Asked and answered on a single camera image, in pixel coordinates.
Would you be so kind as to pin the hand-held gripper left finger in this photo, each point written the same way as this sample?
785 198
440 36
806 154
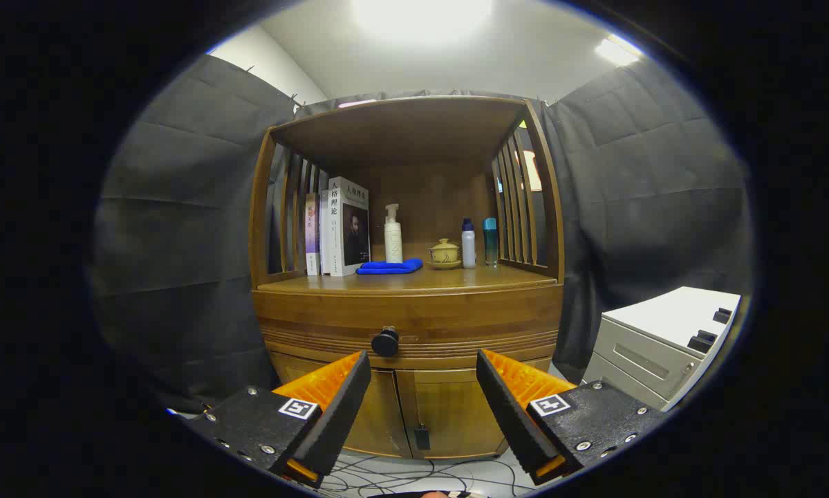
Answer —
338 415

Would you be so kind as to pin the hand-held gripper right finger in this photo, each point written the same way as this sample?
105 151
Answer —
507 415

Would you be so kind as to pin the wooden drawer with black knob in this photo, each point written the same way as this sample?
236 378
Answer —
455 318

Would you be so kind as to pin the wooden countertop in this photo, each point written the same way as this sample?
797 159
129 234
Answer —
469 278

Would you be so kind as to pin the white filing cabinet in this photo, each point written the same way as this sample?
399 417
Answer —
663 318

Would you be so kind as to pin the wooden cabinet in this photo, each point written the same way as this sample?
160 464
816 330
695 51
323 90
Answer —
400 131

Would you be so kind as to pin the blue folded cloth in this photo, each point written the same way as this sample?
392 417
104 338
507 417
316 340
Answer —
390 266

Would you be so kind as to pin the white bottle with blue cap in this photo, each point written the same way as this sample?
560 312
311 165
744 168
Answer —
469 249

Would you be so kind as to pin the yellow ceramic lidded teacup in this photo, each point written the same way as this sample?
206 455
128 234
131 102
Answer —
444 253

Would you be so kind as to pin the teal bottle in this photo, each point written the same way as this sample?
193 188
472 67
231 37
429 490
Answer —
490 242

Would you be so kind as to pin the white pump bottle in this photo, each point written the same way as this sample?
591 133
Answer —
393 245

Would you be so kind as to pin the white book with portrait cover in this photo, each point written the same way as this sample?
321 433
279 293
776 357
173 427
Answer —
348 235

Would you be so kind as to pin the thin white book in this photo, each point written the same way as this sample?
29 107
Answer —
324 235

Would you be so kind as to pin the purple spine book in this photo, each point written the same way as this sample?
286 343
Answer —
312 228

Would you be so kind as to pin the small ceiling light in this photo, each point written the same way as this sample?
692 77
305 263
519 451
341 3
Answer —
618 50

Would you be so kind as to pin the large ceiling light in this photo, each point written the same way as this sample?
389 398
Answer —
421 17

